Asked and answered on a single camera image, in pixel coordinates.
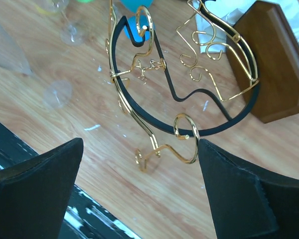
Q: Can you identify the folded cream cloth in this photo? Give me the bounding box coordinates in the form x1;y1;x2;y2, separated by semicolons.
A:
192;0;299;56

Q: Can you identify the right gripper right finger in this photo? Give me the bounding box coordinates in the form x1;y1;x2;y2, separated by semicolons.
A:
198;139;299;239

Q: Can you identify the green plastic goblet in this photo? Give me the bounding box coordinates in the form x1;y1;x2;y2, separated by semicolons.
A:
76;0;94;3

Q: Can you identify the tall clear champagne flute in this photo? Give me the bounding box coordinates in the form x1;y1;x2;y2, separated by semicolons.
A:
0;25;73;109

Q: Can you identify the short clear wine glass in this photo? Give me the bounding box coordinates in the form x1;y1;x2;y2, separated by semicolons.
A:
37;0;89;46

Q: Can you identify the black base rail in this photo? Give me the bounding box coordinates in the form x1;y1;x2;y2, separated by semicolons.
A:
0;123;138;239

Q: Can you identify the blue plastic goblet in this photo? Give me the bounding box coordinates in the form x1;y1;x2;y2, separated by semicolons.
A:
120;0;156;43

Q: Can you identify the gold and black wine glass rack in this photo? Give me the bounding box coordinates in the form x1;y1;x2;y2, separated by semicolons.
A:
104;0;299;173

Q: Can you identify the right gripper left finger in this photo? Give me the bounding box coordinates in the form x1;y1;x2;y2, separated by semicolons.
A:
0;137;84;239

